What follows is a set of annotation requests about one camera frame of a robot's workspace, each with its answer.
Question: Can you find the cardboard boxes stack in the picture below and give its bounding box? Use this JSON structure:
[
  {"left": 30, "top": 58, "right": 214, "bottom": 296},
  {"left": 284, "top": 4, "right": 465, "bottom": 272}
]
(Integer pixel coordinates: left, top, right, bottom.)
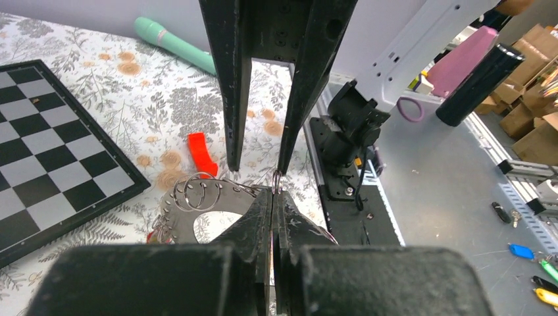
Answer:
[{"left": 474, "top": 24, "right": 557, "bottom": 165}]

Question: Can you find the floral table mat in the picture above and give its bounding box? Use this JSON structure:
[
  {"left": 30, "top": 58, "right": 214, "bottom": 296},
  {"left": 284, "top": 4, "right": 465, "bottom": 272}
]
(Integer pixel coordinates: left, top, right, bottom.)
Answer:
[{"left": 0, "top": 11, "right": 332, "bottom": 316}]

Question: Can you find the large grey metal keyring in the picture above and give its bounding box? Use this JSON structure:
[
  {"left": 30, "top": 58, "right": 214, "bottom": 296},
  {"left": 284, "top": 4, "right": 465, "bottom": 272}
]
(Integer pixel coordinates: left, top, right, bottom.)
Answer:
[{"left": 152, "top": 172, "right": 337, "bottom": 251}]

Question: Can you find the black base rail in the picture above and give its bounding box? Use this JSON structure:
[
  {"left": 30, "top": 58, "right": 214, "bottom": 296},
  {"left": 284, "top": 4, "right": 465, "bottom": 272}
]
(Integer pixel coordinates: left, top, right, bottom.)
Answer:
[{"left": 304, "top": 117, "right": 405, "bottom": 246}]

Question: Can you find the spare yellow key tag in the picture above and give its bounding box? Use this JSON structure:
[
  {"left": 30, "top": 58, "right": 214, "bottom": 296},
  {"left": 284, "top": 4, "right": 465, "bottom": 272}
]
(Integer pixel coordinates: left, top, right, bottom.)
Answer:
[{"left": 534, "top": 288, "right": 558, "bottom": 310}]

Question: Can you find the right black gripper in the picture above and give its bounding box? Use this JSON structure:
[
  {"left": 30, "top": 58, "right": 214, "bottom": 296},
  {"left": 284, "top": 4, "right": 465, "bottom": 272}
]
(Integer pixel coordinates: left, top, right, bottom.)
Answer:
[{"left": 199, "top": 0, "right": 357, "bottom": 176}]

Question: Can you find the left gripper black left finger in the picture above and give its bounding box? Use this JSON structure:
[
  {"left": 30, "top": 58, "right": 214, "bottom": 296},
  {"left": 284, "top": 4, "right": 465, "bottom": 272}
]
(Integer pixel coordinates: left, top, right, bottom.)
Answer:
[{"left": 27, "top": 189, "right": 272, "bottom": 315}]

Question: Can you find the spare blue key tag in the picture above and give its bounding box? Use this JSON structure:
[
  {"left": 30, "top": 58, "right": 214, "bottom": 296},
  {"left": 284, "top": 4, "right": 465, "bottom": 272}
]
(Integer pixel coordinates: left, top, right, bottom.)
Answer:
[{"left": 509, "top": 244, "right": 536, "bottom": 261}]

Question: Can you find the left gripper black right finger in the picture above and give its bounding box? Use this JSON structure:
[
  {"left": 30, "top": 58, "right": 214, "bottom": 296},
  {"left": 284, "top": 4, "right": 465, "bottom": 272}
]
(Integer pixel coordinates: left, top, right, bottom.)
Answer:
[{"left": 272, "top": 192, "right": 493, "bottom": 315}]

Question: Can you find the pink foam block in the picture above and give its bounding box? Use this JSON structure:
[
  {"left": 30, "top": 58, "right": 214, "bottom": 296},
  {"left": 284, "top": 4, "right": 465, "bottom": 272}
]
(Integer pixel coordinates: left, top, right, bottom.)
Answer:
[{"left": 426, "top": 26, "right": 499, "bottom": 98}]

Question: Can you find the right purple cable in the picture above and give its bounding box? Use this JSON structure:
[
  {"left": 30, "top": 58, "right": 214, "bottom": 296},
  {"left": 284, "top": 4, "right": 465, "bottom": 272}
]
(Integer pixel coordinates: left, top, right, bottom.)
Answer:
[{"left": 396, "top": 96, "right": 426, "bottom": 124}]

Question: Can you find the black cylinder roll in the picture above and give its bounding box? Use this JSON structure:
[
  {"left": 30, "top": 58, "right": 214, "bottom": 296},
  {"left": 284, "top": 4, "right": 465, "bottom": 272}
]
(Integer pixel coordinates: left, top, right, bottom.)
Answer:
[{"left": 435, "top": 43, "right": 526, "bottom": 127}]

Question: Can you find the red plastic block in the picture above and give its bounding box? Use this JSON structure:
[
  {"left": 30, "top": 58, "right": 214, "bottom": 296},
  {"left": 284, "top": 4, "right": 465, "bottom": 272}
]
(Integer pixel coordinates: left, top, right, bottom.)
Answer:
[{"left": 187, "top": 132, "right": 218, "bottom": 178}]

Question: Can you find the mint green cylinder handle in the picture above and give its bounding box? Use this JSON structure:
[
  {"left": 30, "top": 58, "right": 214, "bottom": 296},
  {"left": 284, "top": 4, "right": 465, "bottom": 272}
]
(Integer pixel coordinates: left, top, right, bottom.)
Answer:
[{"left": 134, "top": 17, "right": 216, "bottom": 76}]

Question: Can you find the black white checkerboard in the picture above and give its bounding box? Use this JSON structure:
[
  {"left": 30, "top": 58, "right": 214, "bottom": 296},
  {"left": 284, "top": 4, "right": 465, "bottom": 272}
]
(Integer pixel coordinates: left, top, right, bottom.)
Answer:
[{"left": 1, "top": 60, "right": 149, "bottom": 266}]

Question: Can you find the spare green key tag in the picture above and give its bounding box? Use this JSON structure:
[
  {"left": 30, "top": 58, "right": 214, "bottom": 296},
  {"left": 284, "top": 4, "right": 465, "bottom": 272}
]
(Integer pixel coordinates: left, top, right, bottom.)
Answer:
[{"left": 538, "top": 259, "right": 558, "bottom": 281}]

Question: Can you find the spare black key fob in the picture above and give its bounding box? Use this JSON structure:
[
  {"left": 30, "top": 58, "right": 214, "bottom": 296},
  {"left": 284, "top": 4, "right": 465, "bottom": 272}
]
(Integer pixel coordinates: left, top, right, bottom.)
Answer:
[{"left": 491, "top": 201, "right": 522, "bottom": 228}]

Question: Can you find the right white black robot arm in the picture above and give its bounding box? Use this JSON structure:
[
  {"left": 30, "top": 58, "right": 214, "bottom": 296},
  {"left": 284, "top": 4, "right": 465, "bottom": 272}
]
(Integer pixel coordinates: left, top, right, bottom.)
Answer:
[{"left": 199, "top": 1, "right": 497, "bottom": 174}]

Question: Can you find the spare black key tag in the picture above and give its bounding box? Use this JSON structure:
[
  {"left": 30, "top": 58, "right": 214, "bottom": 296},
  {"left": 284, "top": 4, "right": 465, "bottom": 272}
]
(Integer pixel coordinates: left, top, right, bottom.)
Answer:
[{"left": 531, "top": 276, "right": 558, "bottom": 294}]

